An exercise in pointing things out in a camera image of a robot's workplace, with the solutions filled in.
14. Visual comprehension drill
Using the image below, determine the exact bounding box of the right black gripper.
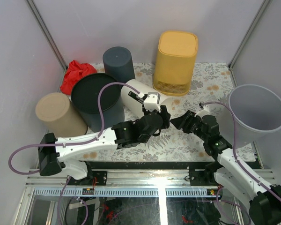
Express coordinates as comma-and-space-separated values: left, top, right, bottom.
170, 110, 208, 142

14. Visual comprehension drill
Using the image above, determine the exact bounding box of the cream white bin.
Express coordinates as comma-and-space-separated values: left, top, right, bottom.
121, 79, 173, 118

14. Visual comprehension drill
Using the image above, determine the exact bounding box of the yellow mesh basket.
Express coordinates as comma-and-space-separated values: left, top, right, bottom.
152, 30, 198, 97

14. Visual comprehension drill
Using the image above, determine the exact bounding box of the slate blue tapered bin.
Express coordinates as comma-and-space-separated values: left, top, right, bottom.
103, 46, 135, 83

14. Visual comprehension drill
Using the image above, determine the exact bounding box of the translucent grey bin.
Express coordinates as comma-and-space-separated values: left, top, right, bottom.
217, 84, 281, 149

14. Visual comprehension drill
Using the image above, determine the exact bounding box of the large dark navy bin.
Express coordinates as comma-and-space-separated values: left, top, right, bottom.
71, 73, 125, 133

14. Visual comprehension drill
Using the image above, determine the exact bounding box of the beige bin with black rim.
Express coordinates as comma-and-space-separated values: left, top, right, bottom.
35, 92, 88, 137

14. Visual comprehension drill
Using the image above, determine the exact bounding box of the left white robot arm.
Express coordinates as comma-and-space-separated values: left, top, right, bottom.
38, 105, 170, 185

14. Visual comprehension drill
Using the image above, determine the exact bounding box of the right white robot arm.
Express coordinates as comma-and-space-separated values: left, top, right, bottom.
171, 111, 281, 225

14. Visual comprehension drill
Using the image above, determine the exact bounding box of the floral patterned table mat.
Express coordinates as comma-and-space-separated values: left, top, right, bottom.
46, 62, 257, 162

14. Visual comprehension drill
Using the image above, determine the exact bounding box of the crumpled red cloth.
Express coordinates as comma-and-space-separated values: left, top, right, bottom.
60, 60, 97, 95

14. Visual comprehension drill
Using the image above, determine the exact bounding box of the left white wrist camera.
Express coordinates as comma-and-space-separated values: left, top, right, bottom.
137, 91, 161, 112

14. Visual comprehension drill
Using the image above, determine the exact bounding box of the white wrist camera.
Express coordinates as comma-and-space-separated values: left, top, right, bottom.
137, 91, 161, 112
197, 103, 210, 118

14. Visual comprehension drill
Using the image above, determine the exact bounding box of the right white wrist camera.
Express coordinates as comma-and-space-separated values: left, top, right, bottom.
197, 103, 210, 118

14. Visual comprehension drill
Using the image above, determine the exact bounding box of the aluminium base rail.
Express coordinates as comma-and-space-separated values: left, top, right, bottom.
25, 170, 217, 198

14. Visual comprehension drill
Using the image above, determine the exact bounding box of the right aluminium frame post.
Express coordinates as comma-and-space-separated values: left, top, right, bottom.
227, 0, 272, 71

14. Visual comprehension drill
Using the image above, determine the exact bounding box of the aluminium frame post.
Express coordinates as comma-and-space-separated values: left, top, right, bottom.
227, 0, 272, 71
25, 0, 68, 71

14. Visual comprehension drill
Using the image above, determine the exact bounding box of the left aluminium frame post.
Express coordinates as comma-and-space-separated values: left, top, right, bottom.
25, 0, 68, 71

